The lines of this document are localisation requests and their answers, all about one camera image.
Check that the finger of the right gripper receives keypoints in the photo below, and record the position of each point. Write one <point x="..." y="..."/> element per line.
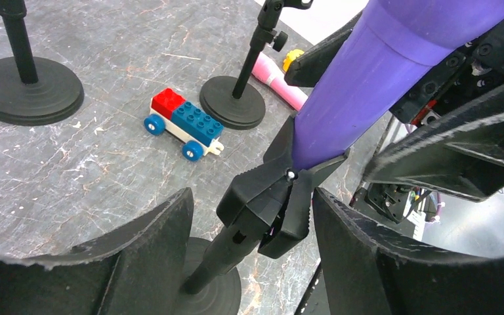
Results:
<point x="307" y="69"/>

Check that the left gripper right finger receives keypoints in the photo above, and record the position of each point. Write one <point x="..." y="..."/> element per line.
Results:
<point x="369" y="268"/>

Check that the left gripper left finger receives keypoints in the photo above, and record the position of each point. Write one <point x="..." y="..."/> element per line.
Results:
<point x="134" y="269"/>

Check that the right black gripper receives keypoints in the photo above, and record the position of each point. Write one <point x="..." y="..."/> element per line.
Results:
<point x="462" y="153"/>

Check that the pink toy microphone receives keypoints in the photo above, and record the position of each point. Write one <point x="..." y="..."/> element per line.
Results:
<point x="268" y="73"/>

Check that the black microphone stand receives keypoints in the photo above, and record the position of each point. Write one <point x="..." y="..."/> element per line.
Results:
<point x="33" y="90"/>
<point x="232" y="100"/>
<point x="265" y="208"/>

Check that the purple toy microphone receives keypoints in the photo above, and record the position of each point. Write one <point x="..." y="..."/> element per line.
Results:
<point x="392" y="46"/>

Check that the stacked orange blue green blocks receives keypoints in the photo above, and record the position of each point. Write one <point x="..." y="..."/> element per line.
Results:
<point x="290" y="57"/>

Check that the red blue toy car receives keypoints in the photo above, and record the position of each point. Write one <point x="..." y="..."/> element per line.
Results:
<point x="198" y="131"/>

